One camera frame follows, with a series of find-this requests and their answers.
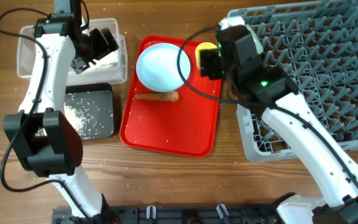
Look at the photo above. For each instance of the mint green bowl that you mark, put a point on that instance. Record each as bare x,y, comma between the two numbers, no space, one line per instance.
256,40

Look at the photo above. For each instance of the red plastic tray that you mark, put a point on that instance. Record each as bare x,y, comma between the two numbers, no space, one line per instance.
186,127

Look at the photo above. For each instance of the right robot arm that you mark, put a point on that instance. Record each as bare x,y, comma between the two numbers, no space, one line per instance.
238,59

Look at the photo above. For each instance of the black waste tray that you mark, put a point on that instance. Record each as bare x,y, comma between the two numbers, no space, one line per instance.
99,93

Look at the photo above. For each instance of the orange carrot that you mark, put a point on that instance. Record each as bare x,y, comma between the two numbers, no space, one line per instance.
170,96

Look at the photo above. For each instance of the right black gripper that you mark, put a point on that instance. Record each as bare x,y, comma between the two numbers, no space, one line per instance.
208,65

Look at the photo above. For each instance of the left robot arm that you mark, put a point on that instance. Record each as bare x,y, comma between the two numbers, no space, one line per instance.
40,135

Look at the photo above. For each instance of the yellow plastic cup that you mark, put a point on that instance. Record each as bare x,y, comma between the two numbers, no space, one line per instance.
199,48

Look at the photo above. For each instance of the clear plastic bin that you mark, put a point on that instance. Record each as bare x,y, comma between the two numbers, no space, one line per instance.
110,69

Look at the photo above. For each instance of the large light blue plate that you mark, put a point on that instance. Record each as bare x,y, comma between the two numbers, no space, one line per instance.
156,67

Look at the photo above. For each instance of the grey dishwasher rack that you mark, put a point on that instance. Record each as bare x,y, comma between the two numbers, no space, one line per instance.
316,43

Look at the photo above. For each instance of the white napkin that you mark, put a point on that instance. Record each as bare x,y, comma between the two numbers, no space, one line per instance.
110,60

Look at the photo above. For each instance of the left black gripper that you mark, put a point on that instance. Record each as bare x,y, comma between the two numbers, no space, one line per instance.
103,48

